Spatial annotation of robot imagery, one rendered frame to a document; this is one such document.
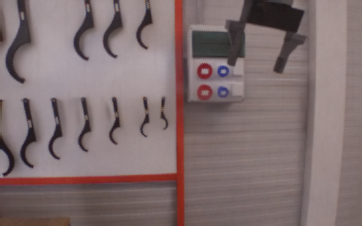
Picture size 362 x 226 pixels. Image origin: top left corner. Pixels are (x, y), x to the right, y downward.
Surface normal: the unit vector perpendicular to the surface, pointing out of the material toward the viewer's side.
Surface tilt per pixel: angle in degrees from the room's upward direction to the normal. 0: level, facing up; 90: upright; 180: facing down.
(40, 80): 90
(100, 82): 90
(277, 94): 90
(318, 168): 90
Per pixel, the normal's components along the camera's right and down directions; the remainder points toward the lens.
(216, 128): 0.11, 0.07
